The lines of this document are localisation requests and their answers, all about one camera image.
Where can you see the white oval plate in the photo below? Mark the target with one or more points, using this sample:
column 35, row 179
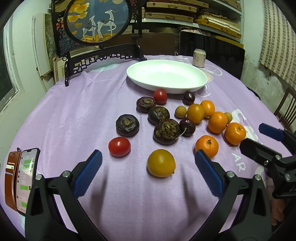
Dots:
column 172, row 76

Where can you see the round deer screen ornament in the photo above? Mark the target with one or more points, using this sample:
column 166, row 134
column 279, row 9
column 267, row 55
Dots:
column 89, row 31

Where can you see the orange kumquat back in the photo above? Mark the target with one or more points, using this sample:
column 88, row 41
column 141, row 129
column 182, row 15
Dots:
column 209, row 108

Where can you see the tan longan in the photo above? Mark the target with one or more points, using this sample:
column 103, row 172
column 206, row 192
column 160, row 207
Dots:
column 229, row 117
column 180, row 112

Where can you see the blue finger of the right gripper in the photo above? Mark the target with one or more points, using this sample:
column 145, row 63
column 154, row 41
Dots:
column 272, row 132
column 258, row 152

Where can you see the smartphone in brown case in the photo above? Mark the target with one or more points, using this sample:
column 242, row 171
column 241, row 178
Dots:
column 20, row 172

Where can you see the orange kumquat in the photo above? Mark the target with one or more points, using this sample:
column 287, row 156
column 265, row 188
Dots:
column 209, row 108
column 195, row 113

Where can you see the mandarin front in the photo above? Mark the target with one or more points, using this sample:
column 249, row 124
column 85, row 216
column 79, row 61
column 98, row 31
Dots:
column 208, row 144

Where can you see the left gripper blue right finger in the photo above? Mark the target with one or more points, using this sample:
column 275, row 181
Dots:
column 209, row 174

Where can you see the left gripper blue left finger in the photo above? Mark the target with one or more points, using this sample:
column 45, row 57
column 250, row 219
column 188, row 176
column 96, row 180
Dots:
column 85, row 172

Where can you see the dark cherry with stem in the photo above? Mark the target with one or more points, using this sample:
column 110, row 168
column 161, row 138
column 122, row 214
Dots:
column 186, row 128

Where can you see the yellow orange front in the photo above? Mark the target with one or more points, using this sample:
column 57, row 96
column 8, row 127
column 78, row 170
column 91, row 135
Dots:
column 161, row 163

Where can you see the mandarin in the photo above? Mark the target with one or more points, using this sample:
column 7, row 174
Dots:
column 235, row 133
column 208, row 144
column 217, row 122

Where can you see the person right hand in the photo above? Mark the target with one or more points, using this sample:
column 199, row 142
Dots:
column 277, row 209

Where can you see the large red tomato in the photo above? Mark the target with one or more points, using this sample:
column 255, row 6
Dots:
column 119, row 146

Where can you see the dark water chestnut large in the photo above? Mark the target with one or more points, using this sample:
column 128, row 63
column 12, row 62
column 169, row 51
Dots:
column 166, row 132

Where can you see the black chair back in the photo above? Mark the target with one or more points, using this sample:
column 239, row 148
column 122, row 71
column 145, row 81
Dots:
column 225, row 55

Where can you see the small red tomato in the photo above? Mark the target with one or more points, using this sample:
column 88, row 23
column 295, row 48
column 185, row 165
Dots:
column 160, row 96

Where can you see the orange kumquat front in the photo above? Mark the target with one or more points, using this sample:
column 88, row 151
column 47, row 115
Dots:
column 195, row 113

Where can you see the purple tablecloth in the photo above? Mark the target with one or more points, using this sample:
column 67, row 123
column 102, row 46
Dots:
column 124, row 201

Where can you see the white beverage can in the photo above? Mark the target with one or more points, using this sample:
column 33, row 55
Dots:
column 199, row 57

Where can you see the shelf with flat boxes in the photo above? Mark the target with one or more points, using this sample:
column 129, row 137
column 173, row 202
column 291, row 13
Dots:
column 213, row 18

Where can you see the wooden chair right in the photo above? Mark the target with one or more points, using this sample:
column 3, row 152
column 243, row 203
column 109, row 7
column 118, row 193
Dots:
column 285, row 111

